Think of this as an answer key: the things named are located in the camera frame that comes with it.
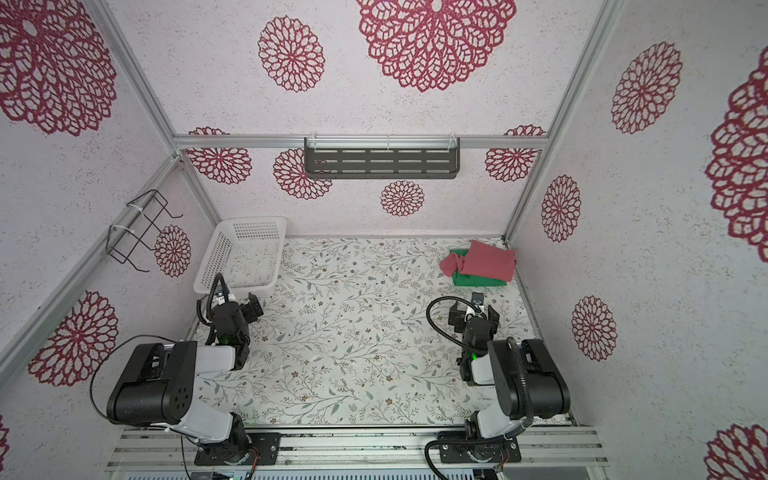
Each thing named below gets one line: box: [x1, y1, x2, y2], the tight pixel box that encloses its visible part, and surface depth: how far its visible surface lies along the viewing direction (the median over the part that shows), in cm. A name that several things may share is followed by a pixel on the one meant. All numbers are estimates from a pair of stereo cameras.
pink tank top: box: [440, 240, 516, 283], surface depth 108 cm
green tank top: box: [450, 249, 507, 287], surface depth 108 cm
